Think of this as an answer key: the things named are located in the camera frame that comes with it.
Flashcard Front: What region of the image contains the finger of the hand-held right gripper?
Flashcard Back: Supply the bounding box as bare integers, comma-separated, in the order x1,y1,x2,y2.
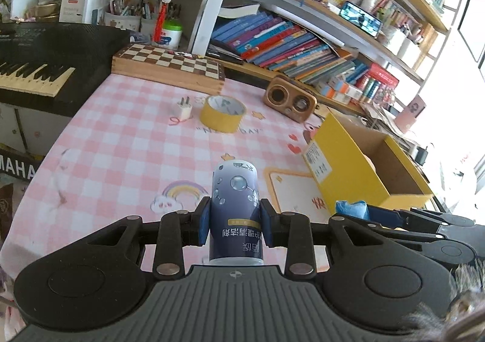
365,221,445,249
367,206,475,230

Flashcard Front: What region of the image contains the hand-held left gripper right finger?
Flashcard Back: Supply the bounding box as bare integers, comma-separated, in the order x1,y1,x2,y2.
259,199,383,277

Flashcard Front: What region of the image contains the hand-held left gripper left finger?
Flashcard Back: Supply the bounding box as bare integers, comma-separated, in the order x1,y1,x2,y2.
86,198,211,276

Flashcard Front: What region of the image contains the blue printed can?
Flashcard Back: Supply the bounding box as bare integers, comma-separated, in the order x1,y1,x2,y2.
208,161,265,266

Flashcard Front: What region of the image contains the light blue cloth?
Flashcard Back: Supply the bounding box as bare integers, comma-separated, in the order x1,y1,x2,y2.
335,199,369,220

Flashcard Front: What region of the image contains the yellow cardboard box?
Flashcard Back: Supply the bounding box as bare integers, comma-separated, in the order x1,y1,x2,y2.
302,112,435,216

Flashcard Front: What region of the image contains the pink checked desktop cloth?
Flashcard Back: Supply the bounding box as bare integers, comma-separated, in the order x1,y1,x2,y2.
0,73,343,284

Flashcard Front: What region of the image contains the grey furry cloth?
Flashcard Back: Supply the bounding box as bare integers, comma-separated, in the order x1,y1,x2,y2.
402,262,485,342

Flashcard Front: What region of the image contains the pile of papers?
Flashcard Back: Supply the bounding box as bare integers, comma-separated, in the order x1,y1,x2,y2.
360,102,418,151

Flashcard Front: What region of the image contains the pink cylindrical container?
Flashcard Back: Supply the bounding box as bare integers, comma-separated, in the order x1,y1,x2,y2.
394,96,426,134

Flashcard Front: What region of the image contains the yellow tape roll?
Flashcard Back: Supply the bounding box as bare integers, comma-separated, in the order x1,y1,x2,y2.
199,96,248,134

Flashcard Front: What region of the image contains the white plug adapter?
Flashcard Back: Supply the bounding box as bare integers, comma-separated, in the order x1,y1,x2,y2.
173,96,193,120

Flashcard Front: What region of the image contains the brown retro radio speaker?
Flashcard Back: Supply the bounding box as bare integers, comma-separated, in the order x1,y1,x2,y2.
264,76,318,123

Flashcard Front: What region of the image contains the orange and blue carton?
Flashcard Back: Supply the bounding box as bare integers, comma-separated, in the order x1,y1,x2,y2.
325,89,359,105
328,77,363,94

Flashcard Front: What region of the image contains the row of red packets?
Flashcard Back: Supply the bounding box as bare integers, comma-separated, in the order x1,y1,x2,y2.
356,63,401,105

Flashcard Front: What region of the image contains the wooden chessboard box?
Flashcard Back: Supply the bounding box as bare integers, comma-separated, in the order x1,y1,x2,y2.
112,43,226,96

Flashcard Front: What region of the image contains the black stapler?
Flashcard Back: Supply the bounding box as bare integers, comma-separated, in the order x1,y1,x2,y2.
206,44,244,64

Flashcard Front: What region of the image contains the wooden bookshelf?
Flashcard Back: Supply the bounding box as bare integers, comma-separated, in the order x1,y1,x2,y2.
189,0,472,121

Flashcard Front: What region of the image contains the row of colourful children's books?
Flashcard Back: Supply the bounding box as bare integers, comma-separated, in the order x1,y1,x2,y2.
209,10,369,86

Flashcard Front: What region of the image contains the white jar with green lid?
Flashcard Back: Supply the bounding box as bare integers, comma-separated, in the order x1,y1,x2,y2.
161,20,183,49

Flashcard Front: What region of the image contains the phone with lit screen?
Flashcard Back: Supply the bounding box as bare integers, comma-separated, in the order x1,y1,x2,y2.
339,1,383,38

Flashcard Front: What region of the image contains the red tassel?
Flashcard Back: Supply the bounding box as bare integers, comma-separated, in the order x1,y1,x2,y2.
158,0,170,48

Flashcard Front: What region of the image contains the black book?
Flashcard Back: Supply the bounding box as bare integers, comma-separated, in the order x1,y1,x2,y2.
218,3,262,19

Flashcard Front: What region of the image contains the white cup of brushes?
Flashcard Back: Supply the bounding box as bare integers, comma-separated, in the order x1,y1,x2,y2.
104,0,142,31

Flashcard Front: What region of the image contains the black electronic keyboard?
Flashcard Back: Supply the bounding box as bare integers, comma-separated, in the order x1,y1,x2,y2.
0,22,132,119

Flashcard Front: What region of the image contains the white carton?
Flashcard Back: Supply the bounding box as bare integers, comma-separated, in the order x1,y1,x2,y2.
59,0,88,25

